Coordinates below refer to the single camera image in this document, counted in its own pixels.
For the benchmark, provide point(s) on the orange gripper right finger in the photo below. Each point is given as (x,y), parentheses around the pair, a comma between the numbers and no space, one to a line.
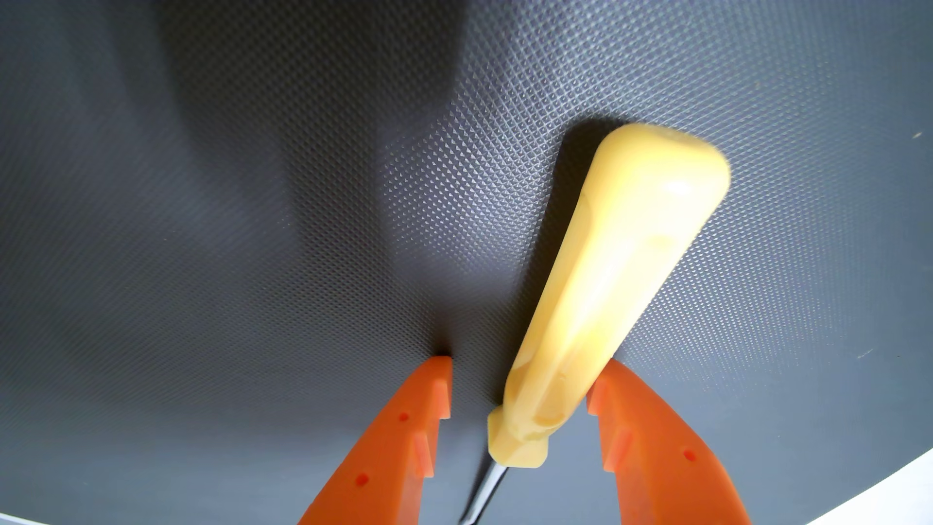
(670,467)

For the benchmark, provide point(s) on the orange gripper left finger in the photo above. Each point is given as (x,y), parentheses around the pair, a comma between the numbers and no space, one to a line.
(386,452)

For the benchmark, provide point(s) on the dark grey textured mat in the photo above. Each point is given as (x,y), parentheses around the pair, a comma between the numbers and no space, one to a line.
(255,182)

